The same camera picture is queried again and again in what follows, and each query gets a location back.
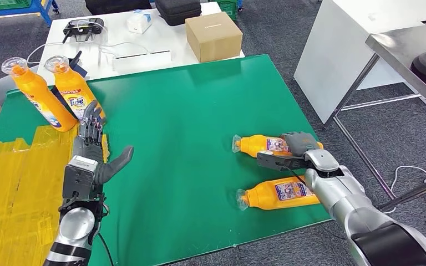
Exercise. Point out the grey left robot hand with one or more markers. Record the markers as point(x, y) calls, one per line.
point(90, 150)

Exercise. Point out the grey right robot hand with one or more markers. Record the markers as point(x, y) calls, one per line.
point(301, 143)

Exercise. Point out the orange detergent bottle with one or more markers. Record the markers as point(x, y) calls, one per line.
point(73, 99)
point(264, 194)
point(253, 145)
point(40, 99)

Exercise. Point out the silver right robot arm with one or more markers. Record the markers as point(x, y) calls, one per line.
point(345, 198)

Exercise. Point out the blue tablet case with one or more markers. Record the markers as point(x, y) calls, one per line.
point(82, 71)

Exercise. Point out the yellow tape patch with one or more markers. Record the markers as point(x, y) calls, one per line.
point(11, 198)

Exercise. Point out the white desk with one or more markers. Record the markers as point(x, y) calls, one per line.
point(338, 55)

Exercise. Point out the long white power strip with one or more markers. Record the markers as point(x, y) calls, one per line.
point(144, 61)

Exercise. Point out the black metal bar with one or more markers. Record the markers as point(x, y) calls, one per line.
point(415, 192)

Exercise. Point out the black controller with antennas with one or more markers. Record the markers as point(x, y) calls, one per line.
point(83, 26)

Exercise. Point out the white table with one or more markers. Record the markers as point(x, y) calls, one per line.
point(161, 40)

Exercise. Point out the small white box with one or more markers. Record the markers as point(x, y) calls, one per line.
point(138, 22)

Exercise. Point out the brown cardboard box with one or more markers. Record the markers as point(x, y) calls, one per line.
point(213, 36)

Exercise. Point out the steel table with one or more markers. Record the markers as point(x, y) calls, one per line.
point(407, 47)

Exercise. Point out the black bag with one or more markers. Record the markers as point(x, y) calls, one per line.
point(118, 5)

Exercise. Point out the green plastic crate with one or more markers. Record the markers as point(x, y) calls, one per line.
point(7, 3)
point(230, 9)

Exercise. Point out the black hard case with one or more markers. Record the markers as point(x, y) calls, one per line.
point(178, 11)

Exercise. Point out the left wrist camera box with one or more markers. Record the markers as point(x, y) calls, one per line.
point(79, 180)

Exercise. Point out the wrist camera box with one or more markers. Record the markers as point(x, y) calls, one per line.
point(271, 161)
point(79, 180)

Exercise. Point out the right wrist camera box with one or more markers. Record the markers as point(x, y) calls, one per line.
point(271, 161)

